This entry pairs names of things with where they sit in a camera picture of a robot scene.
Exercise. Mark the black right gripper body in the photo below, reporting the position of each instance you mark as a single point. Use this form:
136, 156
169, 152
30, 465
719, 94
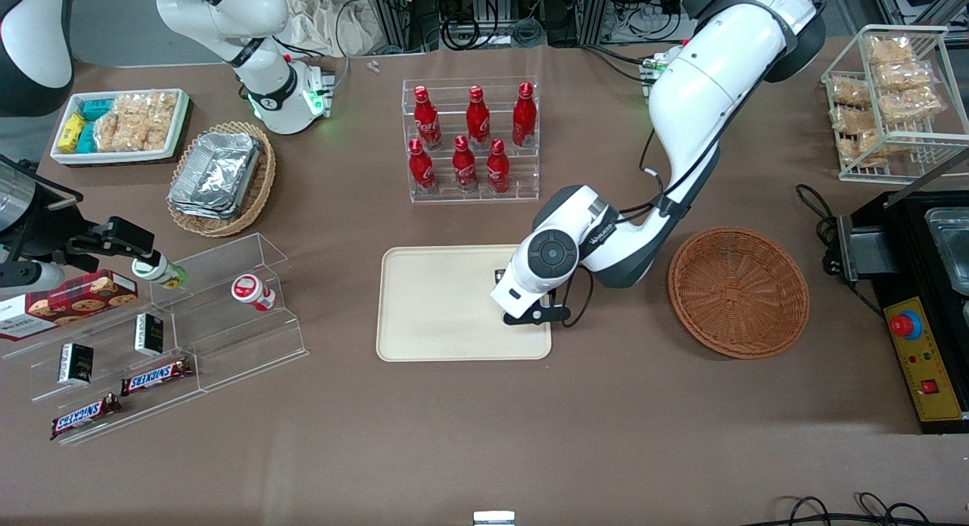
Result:
47, 237

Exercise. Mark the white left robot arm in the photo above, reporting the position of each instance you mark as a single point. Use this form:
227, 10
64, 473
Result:
711, 94

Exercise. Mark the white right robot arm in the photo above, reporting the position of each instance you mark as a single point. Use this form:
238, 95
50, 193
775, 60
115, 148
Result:
265, 79

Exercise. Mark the beige plastic tray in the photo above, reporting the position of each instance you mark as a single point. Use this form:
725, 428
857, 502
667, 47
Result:
439, 306

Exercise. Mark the oval tan wicker basket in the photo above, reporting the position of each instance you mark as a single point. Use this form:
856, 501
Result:
265, 174

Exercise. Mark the round brown wicker basket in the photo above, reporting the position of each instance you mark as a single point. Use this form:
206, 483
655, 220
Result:
738, 291

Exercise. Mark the green lid yogurt bottle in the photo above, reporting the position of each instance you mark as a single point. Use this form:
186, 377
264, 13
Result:
157, 272

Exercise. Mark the red tartan cookie box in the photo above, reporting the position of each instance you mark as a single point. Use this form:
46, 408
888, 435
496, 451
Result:
68, 303

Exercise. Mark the aluminium foil container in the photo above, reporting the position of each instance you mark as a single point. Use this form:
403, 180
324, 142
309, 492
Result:
216, 170
198, 212

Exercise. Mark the white rectangular snack container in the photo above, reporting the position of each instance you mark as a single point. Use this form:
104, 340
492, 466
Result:
121, 157

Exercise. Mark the small black chocolate box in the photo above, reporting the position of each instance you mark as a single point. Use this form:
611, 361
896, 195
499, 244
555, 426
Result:
76, 363
150, 334

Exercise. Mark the teal snack pack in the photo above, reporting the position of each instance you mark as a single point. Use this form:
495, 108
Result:
86, 138
96, 108

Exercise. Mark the yellow snack pack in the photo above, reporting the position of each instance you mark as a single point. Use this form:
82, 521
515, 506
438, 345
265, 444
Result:
71, 132

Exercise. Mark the clear rice cracker bag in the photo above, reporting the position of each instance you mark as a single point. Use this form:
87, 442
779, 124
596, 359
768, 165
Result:
159, 131
147, 104
117, 132

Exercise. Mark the red cola bottle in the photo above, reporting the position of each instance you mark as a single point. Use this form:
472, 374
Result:
478, 121
422, 170
524, 117
497, 170
465, 169
428, 121

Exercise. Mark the clear acrylic bottle rack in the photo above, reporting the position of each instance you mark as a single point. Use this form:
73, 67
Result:
530, 170

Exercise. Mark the red lid yogurt bottle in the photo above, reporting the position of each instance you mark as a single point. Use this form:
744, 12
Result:
251, 291

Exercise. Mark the clear acrylic stepped shelf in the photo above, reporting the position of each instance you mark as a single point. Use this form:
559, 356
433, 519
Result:
227, 337

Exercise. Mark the Snickers chocolate bar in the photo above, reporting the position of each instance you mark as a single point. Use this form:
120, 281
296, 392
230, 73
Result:
157, 375
85, 416

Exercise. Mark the white crumpled cloth bag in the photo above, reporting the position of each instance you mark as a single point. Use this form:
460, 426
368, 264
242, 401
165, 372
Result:
325, 23

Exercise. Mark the clear bag fried snack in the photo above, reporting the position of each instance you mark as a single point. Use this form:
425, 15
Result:
905, 76
852, 120
912, 106
850, 92
863, 147
889, 51

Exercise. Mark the red emergency stop button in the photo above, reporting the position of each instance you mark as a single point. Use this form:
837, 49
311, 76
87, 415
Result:
902, 325

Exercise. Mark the black appliance housing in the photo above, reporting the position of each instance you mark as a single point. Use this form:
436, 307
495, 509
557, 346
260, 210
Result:
908, 231

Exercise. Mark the yellow control panel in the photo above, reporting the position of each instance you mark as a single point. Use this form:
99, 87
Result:
935, 359

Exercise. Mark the steel pan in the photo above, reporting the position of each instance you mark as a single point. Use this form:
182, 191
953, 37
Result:
952, 246

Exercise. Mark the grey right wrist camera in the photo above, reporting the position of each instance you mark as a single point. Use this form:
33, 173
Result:
34, 276

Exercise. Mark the aluminium profile post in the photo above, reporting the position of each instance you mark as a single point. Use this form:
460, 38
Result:
394, 19
602, 11

